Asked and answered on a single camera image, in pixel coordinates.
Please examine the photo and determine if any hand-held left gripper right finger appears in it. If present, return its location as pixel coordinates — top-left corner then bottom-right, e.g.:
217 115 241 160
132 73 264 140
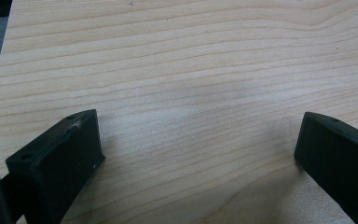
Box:
294 111 358 224

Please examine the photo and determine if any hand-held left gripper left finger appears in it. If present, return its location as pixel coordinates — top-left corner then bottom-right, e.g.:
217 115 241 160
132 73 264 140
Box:
5 108 106 224

